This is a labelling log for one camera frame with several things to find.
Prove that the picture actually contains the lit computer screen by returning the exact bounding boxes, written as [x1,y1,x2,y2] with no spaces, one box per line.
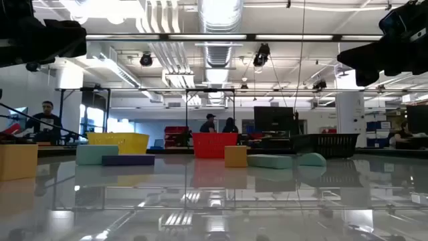
[9,106,29,130]

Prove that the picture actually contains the purple foam block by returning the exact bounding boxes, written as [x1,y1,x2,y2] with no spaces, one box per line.
[102,154,156,167]

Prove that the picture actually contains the silver ventilation duct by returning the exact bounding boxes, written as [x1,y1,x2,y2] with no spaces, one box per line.
[197,0,244,105]

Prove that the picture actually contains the black monitor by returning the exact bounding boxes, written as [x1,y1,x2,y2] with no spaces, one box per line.
[253,106,296,137]
[406,104,428,135]

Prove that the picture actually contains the person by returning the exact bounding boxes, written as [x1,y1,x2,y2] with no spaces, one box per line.
[389,120,413,149]
[221,116,239,134]
[25,100,64,145]
[199,113,217,134]

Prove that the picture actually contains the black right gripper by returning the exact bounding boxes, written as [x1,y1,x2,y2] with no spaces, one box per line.
[336,0,428,87]

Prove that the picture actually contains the black hanging cable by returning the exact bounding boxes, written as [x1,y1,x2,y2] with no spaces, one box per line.
[293,0,306,113]

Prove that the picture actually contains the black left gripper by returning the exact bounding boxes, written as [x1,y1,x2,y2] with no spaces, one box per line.
[0,0,87,68]

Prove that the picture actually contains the teal rounded foam block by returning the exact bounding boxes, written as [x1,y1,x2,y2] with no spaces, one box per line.
[296,153,327,167]

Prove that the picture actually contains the black metal frame stand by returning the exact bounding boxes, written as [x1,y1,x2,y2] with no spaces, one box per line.
[55,86,112,135]
[185,88,236,135]

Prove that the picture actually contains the orange foam block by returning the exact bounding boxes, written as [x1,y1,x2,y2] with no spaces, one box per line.
[224,145,248,168]
[0,143,39,182]

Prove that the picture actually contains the blue storage bins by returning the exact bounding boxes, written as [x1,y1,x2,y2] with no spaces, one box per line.
[366,120,393,149]

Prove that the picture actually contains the red storage bins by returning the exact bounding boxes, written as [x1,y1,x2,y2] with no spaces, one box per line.
[163,126,191,149]

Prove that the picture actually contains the black plastic basket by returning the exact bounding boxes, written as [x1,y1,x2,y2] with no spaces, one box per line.
[290,133,360,159]

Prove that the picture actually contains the white pillar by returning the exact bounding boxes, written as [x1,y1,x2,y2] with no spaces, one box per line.
[335,68,366,148]

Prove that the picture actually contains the red plastic basket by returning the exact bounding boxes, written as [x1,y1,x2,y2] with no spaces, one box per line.
[192,132,239,159]

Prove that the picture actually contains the yellow plastic basket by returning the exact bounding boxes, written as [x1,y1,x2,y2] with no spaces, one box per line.
[86,132,150,155]

